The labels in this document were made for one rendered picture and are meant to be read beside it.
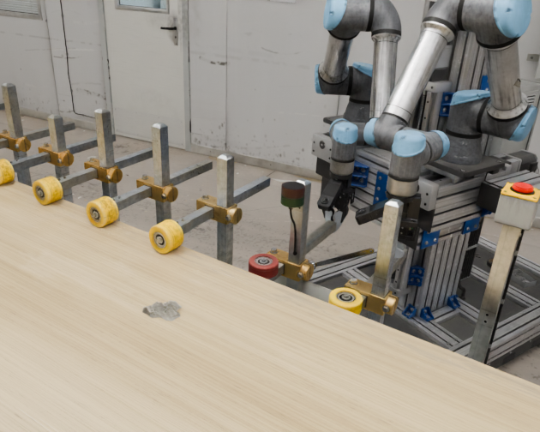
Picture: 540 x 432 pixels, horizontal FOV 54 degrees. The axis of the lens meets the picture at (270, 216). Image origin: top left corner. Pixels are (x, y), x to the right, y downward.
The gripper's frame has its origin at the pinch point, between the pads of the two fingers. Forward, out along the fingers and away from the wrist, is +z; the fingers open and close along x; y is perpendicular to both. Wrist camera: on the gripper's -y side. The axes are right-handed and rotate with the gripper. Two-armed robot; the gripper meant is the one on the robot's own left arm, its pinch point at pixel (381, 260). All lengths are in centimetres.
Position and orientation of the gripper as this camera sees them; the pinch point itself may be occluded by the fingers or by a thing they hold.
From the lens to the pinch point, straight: 145.2
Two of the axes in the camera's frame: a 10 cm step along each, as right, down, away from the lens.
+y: 9.7, 1.3, -1.8
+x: 2.2, -4.2, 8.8
